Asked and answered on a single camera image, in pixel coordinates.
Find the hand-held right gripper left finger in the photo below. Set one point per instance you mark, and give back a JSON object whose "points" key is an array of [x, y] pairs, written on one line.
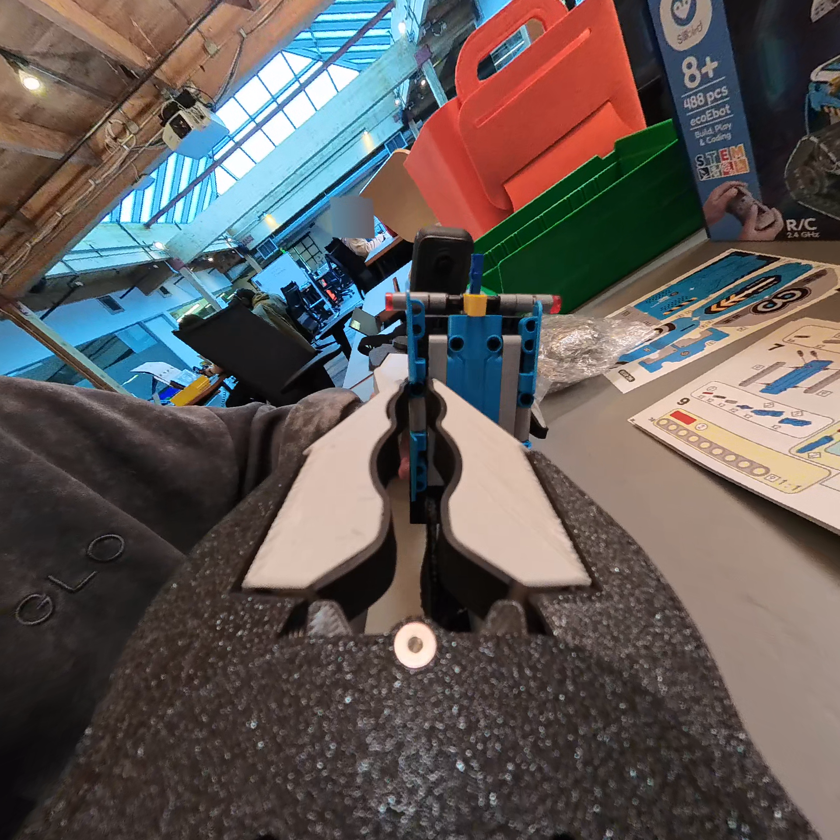
{"points": [[315, 525]]}

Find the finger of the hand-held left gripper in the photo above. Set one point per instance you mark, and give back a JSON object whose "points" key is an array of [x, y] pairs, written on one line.
{"points": [[390, 370]]}

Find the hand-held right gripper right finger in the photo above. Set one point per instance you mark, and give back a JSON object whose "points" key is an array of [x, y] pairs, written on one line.
{"points": [[512, 525]]}

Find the grey blue toy brick assembly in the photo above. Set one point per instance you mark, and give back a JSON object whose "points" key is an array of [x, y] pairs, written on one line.
{"points": [[473, 355]]}

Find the person's left forearm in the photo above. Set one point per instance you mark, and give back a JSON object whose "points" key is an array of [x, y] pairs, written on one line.
{"points": [[263, 433]]}

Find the grey desk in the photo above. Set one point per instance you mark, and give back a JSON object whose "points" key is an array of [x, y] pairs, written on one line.
{"points": [[683, 565]]}

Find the tan board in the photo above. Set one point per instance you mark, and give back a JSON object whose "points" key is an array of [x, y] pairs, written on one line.
{"points": [[400, 197]]}

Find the black office chair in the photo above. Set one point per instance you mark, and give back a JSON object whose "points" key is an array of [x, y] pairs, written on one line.
{"points": [[256, 348]]}

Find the green plastic bin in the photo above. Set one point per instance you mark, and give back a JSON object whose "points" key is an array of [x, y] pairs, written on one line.
{"points": [[591, 236]]}

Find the crumpled clear plastic bag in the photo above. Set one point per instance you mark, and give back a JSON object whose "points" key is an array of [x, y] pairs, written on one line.
{"points": [[591, 348]]}

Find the orange plastic carrier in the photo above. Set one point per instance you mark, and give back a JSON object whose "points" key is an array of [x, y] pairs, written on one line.
{"points": [[565, 118]]}

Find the brick instruction booklet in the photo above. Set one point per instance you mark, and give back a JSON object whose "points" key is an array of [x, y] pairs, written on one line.
{"points": [[761, 420]]}

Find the black ceiling spotlight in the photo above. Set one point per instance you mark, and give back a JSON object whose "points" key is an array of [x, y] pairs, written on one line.
{"points": [[187, 121]]}

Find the blue sticker sheet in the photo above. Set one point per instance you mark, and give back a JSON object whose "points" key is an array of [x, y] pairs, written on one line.
{"points": [[735, 309]]}

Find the toy robot kit box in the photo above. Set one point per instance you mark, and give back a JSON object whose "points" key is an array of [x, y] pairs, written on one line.
{"points": [[748, 131]]}

